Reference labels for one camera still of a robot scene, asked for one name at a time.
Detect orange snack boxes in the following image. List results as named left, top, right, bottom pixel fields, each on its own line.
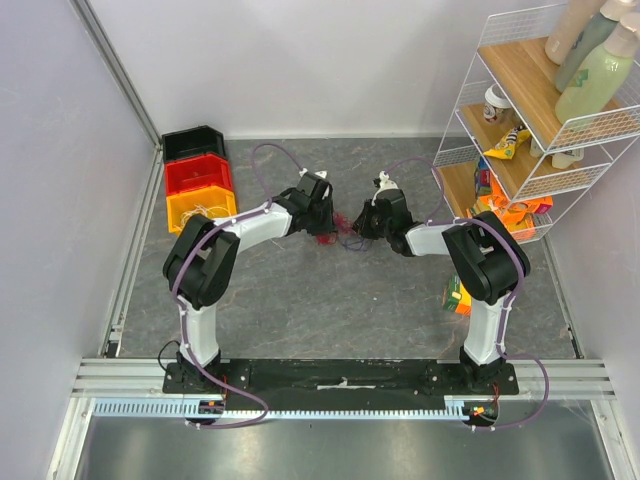
left=466, top=175, right=554, bottom=242

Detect black plastic bin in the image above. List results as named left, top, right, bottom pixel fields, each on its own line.
left=162, top=125, right=227, bottom=163

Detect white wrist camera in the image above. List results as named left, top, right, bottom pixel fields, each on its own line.
left=296, top=169, right=332, bottom=201
left=372, top=171, right=398, bottom=201

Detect colourful small carton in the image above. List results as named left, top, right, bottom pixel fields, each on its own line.
left=474, top=156, right=493, bottom=198

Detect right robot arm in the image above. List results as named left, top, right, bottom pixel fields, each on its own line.
left=353, top=188, right=530, bottom=394

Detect beige bottle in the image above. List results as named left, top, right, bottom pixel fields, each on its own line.
left=544, top=0, right=604, bottom=65

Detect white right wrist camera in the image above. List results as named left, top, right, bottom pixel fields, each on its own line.
left=372, top=171, right=398, bottom=201

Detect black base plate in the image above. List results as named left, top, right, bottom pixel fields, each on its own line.
left=162, top=359, right=519, bottom=410

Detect green orange box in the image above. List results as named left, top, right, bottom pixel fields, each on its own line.
left=442, top=274, right=472, bottom=316

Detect small white bottle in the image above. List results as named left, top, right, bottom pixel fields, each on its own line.
left=529, top=141, right=584, bottom=170

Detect red thin cable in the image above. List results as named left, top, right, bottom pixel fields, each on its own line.
left=314, top=212, right=355, bottom=247

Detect paper coffee cup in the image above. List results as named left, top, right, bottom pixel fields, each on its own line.
left=483, top=83, right=512, bottom=124

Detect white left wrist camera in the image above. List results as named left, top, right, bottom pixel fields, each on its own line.
left=296, top=169, right=332, bottom=201

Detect green lotion bottle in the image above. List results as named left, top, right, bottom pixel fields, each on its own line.
left=554, top=12, right=639, bottom=131

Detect yellow plastic bin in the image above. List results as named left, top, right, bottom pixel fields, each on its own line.
left=166, top=186, right=237, bottom=235

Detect white wire shelf rack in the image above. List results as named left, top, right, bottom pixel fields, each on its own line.
left=434, top=4, right=639, bottom=243

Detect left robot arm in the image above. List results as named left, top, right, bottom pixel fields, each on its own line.
left=163, top=170, right=336, bottom=393

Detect yellow snack bag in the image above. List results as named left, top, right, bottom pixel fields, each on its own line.
left=483, top=125, right=531, bottom=160

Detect grey green bottle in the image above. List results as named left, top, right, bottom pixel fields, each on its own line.
left=555, top=0, right=638, bottom=93

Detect slotted cable duct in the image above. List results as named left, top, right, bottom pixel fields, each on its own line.
left=93, top=398, right=469, bottom=421

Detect red plastic bin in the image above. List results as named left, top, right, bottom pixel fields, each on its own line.
left=164, top=153, right=233, bottom=196

